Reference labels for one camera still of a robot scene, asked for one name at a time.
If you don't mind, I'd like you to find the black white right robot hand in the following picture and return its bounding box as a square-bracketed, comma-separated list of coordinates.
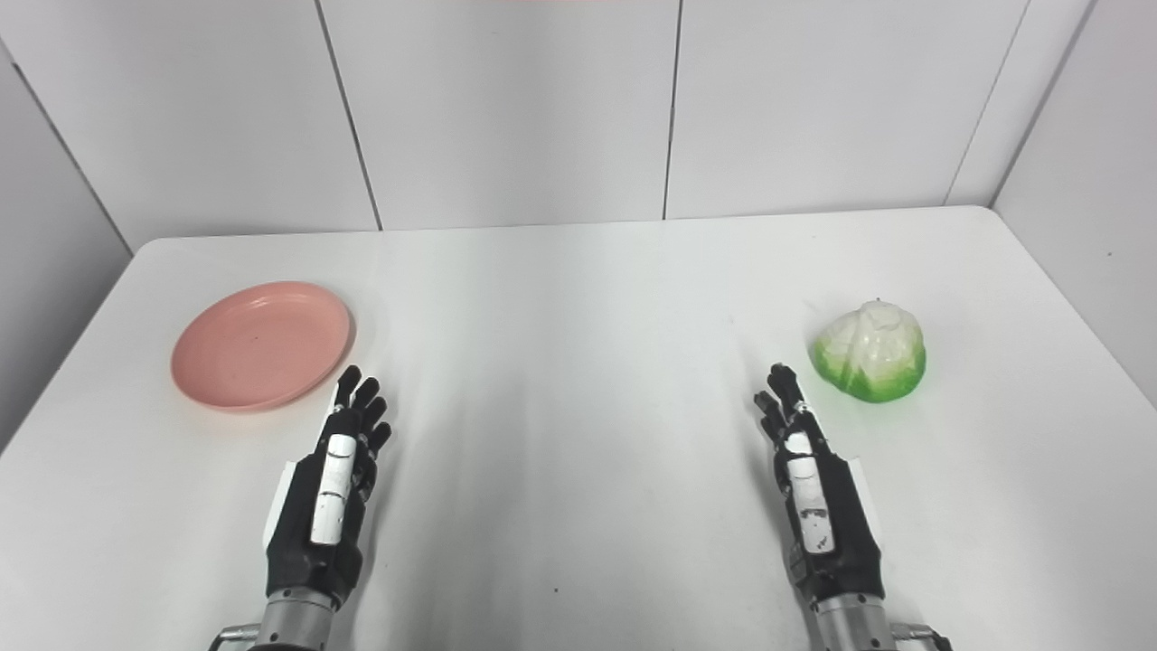
[755, 363, 888, 606]

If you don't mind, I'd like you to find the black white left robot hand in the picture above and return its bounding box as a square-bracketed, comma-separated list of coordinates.
[262, 364, 394, 612]

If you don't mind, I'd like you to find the green white cabbage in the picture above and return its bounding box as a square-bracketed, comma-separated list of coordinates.
[810, 300, 927, 404]

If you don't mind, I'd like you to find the pink round plate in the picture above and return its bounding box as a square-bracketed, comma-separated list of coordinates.
[171, 281, 355, 413]

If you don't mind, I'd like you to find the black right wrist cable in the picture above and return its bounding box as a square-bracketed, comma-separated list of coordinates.
[889, 622, 953, 651]

